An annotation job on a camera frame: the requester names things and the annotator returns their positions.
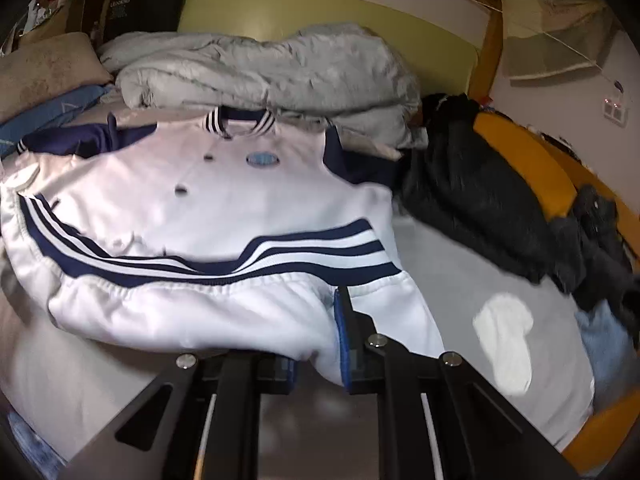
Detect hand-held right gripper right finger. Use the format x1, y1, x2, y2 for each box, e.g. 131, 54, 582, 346
333, 286, 578, 480

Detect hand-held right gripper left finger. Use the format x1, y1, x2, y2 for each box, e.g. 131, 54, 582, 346
65, 351, 297, 480

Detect white and navy striped jacket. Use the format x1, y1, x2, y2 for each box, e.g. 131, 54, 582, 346
0, 107, 446, 386

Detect black clothing pile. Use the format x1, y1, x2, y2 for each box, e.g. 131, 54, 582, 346
394, 92, 640, 313

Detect light blue cloth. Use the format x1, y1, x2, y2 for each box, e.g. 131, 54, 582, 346
574, 305, 637, 397

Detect blue denim jeans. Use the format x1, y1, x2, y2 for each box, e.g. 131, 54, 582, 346
9, 407, 67, 480

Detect grey crumpled duvet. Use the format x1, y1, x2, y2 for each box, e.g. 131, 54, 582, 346
97, 22, 426, 150

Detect green and white wooden headboard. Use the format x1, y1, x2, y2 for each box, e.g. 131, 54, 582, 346
177, 0, 503, 98

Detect blue pillow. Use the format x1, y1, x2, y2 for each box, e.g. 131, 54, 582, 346
0, 85, 117, 157

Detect beige pillow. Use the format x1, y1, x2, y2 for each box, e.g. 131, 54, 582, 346
0, 32, 114, 124

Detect orange bed frame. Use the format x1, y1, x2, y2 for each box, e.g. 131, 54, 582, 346
472, 112, 640, 476

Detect white wall socket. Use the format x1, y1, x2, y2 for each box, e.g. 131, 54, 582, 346
602, 97, 628, 124

